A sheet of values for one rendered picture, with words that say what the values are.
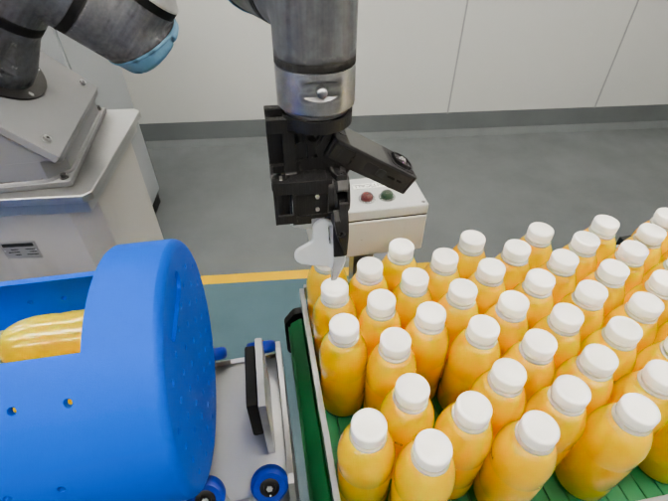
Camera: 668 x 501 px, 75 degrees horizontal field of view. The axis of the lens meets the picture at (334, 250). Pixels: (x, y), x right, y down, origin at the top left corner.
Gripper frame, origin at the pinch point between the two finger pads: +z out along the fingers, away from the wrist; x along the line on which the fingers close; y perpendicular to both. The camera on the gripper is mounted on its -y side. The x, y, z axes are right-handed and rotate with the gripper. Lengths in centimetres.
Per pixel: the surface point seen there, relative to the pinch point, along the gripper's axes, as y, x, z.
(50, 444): 27.5, 20.9, -1.9
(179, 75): 57, -269, 67
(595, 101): -245, -242, 94
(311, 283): 2.5, -6.4, 11.1
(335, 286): -0.3, -0.9, 6.6
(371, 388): -3.1, 10.7, 14.8
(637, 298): -40.4, 8.6, 6.2
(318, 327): 2.5, 1.0, 12.7
